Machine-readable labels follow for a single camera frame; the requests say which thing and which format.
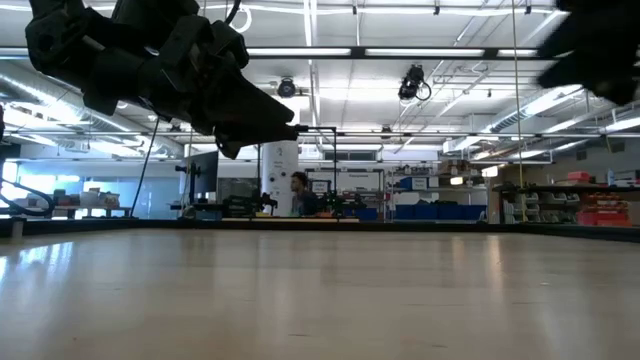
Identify black aluminium table frame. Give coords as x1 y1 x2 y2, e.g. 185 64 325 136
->
0 217 640 244

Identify black tubular stand frame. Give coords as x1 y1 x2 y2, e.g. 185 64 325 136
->
293 124 339 211

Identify red stacked crates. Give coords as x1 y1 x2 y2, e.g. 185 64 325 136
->
576 192 633 228

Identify person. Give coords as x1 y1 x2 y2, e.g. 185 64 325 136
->
289 170 320 218

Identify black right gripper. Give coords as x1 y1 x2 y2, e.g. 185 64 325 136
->
537 0 640 106

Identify black shelving unit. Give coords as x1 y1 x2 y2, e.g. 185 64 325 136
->
492 182 640 226

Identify black overhead camera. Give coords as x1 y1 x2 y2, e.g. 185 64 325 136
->
397 63 433 102

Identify white board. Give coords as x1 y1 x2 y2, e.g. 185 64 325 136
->
304 168 386 195

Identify black monitor on stand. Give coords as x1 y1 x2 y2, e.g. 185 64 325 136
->
174 150 220 202

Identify cluttered background table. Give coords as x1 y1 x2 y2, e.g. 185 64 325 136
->
49 187 132 220

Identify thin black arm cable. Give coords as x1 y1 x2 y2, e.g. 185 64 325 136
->
129 115 162 218

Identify thick black cable loop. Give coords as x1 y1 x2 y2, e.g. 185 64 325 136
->
0 177 57 219

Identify black overhead frame bar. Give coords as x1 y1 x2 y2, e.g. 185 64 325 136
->
0 45 559 62

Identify black ceiling dome camera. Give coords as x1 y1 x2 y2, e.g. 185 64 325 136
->
276 76 298 99

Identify white round column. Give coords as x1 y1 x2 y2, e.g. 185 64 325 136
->
260 140 300 218

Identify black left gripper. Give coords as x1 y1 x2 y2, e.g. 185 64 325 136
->
82 29 300 160

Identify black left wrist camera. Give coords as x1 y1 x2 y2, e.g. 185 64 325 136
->
164 14 251 71

